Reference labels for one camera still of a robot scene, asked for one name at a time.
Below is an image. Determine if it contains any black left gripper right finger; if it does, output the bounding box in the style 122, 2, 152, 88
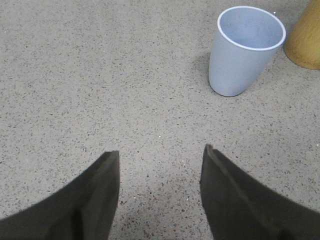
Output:
200, 144, 320, 240

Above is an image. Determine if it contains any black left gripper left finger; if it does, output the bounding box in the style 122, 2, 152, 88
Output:
0, 151, 120, 240

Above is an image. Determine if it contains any blue plastic cup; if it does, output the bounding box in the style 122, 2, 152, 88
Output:
209, 6, 286, 97

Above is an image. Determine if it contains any bamboo cylinder holder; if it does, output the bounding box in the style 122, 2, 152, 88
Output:
284, 0, 320, 70

